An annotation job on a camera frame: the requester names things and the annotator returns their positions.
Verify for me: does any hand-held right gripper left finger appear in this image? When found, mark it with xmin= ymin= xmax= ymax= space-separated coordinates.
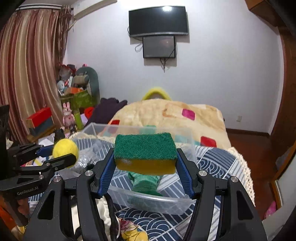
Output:
xmin=22 ymin=148 xmax=116 ymax=241

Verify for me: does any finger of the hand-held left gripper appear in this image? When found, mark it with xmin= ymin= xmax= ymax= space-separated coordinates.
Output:
xmin=7 ymin=128 xmax=66 ymax=166
xmin=14 ymin=153 xmax=77 ymax=181

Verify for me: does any small black wall monitor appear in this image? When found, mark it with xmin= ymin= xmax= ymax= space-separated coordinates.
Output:
xmin=142 ymin=35 xmax=177 ymax=59

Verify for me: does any clear plastic bin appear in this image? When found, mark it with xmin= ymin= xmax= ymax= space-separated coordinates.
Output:
xmin=57 ymin=123 xmax=200 ymax=215

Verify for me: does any green and yellow sponge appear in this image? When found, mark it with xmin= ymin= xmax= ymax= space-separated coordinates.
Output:
xmin=114 ymin=133 xmax=178 ymax=176

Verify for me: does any dark purple cloth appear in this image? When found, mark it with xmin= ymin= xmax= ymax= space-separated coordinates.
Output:
xmin=88 ymin=97 xmax=128 ymax=125

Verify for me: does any green cardboard box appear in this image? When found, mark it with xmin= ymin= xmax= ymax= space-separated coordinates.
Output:
xmin=60 ymin=89 xmax=97 ymax=114

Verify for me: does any crumpled clear plastic bag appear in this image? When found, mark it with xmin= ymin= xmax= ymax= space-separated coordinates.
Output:
xmin=69 ymin=138 xmax=116 ymax=174

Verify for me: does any pink rabbit plush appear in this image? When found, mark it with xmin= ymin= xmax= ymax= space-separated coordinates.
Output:
xmin=62 ymin=102 xmax=76 ymax=128

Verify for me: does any grey-green plush dinosaur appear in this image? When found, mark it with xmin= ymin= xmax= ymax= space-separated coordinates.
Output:
xmin=75 ymin=66 xmax=101 ymax=103

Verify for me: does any cream knitted blanket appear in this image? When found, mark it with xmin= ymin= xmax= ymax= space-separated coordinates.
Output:
xmin=228 ymin=147 xmax=256 ymax=207

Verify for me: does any yellow felt ball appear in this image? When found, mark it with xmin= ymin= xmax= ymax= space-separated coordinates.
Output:
xmin=52 ymin=138 xmax=79 ymax=168

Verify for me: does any yellow floral cloth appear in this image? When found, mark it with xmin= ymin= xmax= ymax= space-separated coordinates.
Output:
xmin=117 ymin=217 xmax=149 ymax=241

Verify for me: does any striped red-brown curtain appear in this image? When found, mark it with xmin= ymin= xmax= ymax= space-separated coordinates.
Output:
xmin=0 ymin=5 xmax=75 ymax=144

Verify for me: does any blue wave-patterned bedsheet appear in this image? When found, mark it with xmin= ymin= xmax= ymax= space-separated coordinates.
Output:
xmin=29 ymin=137 xmax=244 ymax=241

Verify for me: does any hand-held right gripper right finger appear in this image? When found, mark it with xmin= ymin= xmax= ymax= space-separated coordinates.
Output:
xmin=176 ymin=148 xmax=269 ymax=241

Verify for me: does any beige blanket with coloured squares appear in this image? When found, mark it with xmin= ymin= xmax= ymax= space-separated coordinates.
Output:
xmin=108 ymin=99 xmax=230 ymax=149

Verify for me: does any green striped sock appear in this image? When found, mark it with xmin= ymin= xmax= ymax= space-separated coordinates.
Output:
xmin=128 ymin=172 xmax=164 ymax=197

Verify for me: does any black wall television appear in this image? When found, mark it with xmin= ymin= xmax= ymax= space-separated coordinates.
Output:
xmin=129 ymin=6 xmax=189 ymax=37

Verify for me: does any green cylinder bottle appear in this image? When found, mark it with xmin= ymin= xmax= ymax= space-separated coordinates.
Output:
xmin=73 ymin=109 xmax=84 ymax=130

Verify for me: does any red and blue box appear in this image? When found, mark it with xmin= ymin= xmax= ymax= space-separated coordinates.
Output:
xmin=26 ymin=107 xmax=56 ymax=137

